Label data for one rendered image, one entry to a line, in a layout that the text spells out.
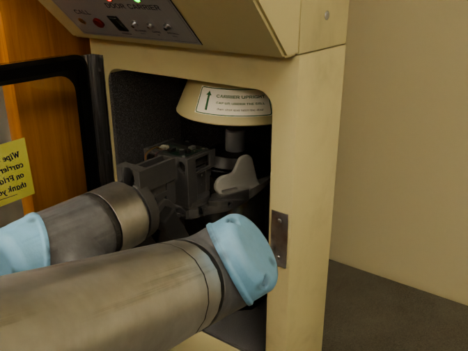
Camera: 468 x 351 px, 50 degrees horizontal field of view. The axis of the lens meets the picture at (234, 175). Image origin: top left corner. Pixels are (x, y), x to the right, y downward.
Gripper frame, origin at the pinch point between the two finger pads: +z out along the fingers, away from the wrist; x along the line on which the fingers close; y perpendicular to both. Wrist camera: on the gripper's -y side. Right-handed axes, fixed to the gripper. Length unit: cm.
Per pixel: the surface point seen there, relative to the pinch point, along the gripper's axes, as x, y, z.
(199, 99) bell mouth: -0.2, 12.4, -7.4
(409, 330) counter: -23.0, -27.8, 17.5
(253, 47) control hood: -11.9, 20.3, -13.0
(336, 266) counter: -4.7, -27.8, 28.5
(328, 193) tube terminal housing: -15.0, 1.2, -0.4
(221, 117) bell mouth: -3.7, 10.8, -7.7
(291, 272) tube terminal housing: -15.0, -5.9, -9.0
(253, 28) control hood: -13.1, 22.2, -14.9
